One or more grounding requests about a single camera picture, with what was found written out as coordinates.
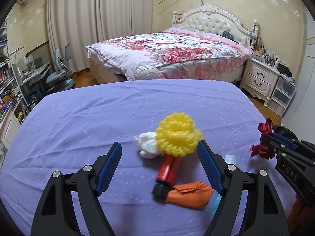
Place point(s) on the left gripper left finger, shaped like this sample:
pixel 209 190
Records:
pixel 55 214

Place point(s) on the bookshelf with books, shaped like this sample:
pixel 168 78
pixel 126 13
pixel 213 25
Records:
pixel 10 90

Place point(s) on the red cylindrical bottle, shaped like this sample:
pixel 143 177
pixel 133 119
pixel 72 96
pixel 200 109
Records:
pixel 166 176

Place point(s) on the dark red ribbon bow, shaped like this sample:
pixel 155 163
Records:
pixel 264 128

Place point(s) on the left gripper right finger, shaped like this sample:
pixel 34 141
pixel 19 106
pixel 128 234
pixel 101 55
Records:
pixel 264 213

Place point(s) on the black lined trash bin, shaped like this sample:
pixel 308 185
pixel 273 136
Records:
pixel 285 132

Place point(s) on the orange paper packet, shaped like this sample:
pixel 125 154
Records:
pixel 191 195

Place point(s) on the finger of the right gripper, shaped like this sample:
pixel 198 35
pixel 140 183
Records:
pixel 277 140
pixel 270 144

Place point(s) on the beige curtains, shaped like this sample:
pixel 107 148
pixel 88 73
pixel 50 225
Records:
pixel 79 23

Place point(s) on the yellow mesh scrubber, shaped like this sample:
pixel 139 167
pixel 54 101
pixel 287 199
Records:
pixel 176 135

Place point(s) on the grey desk chair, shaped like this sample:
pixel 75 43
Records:
pixel 61 79

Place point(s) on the purple table cloth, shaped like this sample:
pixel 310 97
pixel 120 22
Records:
pixel 71 129

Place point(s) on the white nightstand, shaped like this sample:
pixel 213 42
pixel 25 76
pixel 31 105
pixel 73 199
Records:
pixel 259 80

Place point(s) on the white tufted headboard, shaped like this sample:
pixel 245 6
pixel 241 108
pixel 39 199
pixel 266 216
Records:
pixel 209 18

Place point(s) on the nightstand clutter items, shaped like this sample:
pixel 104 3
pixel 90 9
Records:
pixel 267 56

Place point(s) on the white desk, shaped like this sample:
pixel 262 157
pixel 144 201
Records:
pixel 34 76

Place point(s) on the floral covered bed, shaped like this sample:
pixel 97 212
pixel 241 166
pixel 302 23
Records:
pixel 173 53

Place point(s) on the teal white tube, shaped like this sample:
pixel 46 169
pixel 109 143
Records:
pixel 229 159

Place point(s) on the white tissue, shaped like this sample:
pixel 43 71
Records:
pixel 147 145

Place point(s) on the white wardrobe door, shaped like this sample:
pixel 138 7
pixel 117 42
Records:
pixel 299 117

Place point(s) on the plastic drawer unit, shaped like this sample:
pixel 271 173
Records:
pixel 282 95

